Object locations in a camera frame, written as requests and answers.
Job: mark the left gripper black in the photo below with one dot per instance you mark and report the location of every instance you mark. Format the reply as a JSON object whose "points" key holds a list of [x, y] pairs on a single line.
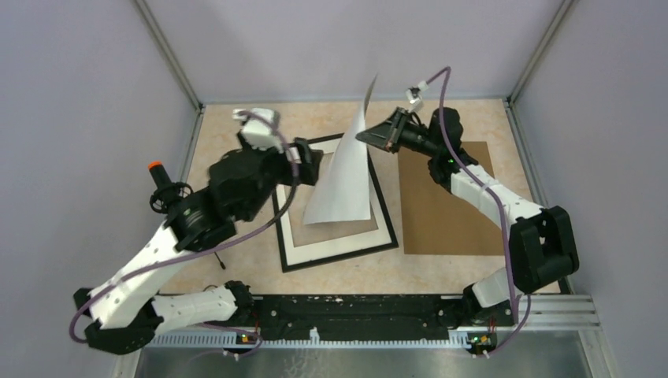
{"points": [[307, 171]]}

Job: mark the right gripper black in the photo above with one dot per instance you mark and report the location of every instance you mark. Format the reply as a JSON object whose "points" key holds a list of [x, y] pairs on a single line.
{"points": [[387, 135]]}

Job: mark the cat photo print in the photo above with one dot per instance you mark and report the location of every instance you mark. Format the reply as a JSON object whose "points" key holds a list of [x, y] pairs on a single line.
{"points": [[342, 193]]}

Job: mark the white photo mat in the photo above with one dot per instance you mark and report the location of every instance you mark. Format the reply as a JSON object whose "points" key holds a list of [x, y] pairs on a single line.
{"points": [[339, 250]]}

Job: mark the brown frame backing board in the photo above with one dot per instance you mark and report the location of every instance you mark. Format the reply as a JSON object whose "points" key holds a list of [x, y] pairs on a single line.
{"points": [[436, 222]]}

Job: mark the black picture frame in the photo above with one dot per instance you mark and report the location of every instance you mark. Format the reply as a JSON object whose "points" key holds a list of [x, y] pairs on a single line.
{"points": [[386, 224]]}

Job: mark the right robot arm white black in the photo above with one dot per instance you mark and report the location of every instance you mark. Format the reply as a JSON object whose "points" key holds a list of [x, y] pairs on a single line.
{"points": [[538, 242]]}

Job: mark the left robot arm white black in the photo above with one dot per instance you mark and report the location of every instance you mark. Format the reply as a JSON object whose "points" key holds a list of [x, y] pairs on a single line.
{"points": [[128, 310]]}

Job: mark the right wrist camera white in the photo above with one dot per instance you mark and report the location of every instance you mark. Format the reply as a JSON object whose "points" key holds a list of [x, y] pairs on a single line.
{"points": [[414, 96]]}

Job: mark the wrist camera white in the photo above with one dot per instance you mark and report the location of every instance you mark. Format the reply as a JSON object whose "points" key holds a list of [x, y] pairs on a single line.
{"points": [[414, 96], [258, 127]]}

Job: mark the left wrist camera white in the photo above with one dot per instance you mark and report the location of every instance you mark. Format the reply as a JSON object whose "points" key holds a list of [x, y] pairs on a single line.
{"points": [[258, 127]]}

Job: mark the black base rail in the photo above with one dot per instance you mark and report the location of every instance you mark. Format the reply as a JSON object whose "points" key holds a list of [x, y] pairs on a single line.
{"points": [[365, 318]]}

